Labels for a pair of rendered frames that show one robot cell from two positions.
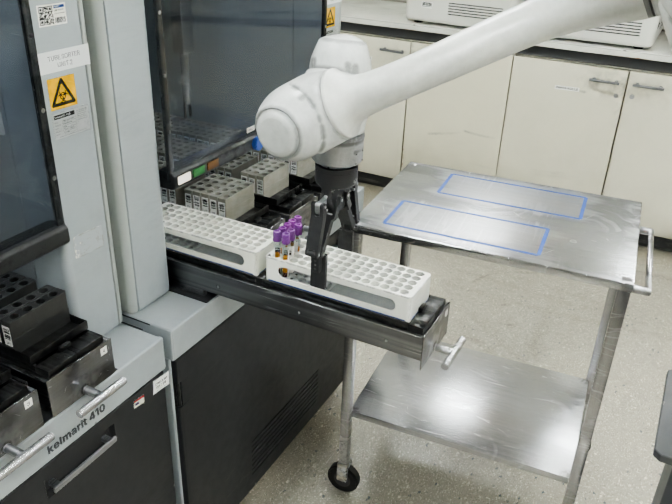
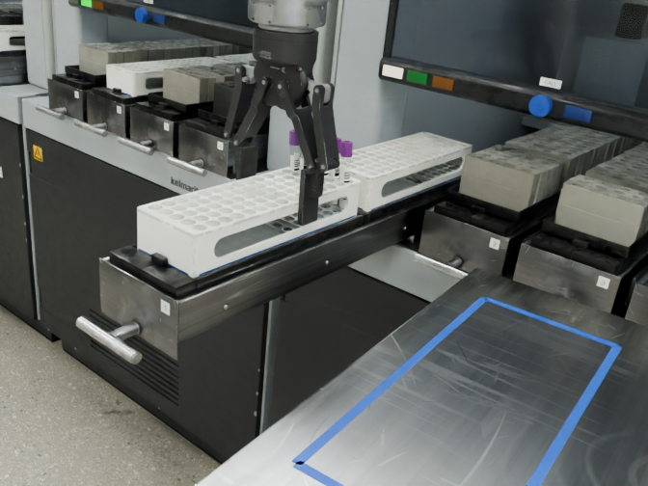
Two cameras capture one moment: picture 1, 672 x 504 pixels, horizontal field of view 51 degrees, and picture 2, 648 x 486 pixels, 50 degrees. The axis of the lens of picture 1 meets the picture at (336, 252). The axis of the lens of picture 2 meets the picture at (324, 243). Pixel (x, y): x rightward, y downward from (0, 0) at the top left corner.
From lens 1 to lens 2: 161 cm
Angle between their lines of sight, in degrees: 88
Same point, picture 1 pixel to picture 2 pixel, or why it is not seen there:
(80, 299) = (274, 121)
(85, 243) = not seen: hidden behind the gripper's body
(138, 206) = (348, 75)
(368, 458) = not seen: outside the picture
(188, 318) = not seen: hidden behind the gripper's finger
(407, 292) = (157, 212)
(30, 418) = (166, 140)
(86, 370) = (204, 148)
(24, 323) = (222, 93)
